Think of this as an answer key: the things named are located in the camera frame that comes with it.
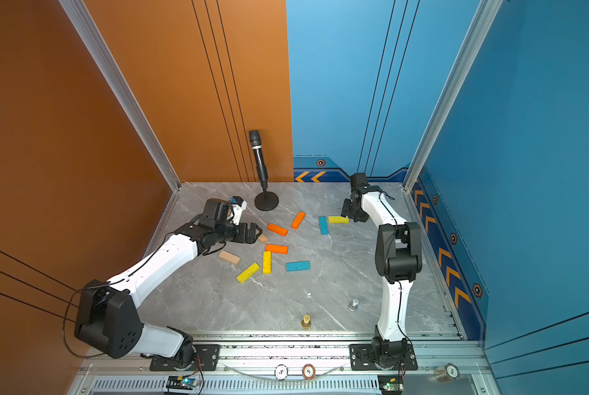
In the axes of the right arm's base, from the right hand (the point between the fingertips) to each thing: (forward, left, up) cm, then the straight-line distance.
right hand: (350, 214), depth 101 cm
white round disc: (-54, +26, -7) cm, 60 cm away
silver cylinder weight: (-35, +3, -4) cm, 36 cm away
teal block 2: (-21, +22, -6) cm, 31 cm away
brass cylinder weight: (-41, +18, -3) cm, 45 cm away
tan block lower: (-17, +49, -5) cm, 52 cm away
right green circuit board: (-56, -6, -9) cm, 57 cm away
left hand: (-13, +37, +9) cm, 40 cm away
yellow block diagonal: (-23, +40, -6) cm, 46 cm away
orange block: (-4, +29, -6) cm, 30 cm away
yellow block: (+2, +4, -6) cm, 8 cm away
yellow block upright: (-19, +33, -6) cm, 39 cm away
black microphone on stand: (+12, +37, -4) cm, 39 cm away
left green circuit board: (-57, +54, -8) cm, 79 cm away
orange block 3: (-13, +30, -5) cm, 34 cm away
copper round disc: (-54, +18, -7) cm, 57 cm away
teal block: (-1, +11, -7) cm, 13 cm away
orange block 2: (+1, +22, -6) cm, 23 cm away
